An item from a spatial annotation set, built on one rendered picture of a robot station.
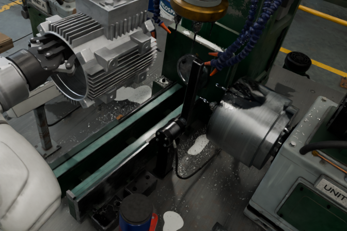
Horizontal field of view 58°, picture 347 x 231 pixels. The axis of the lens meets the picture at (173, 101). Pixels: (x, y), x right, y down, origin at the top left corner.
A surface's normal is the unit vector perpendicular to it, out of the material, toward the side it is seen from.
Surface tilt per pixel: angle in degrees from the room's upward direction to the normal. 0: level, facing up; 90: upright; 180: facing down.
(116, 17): 91
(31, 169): 30
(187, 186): 0
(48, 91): 55
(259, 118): 36
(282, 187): 90
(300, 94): 0
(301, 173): 90
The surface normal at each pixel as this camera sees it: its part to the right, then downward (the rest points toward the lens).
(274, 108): -0.01, -0.60
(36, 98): 0.70, 0.00
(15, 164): 0.58, -0.66
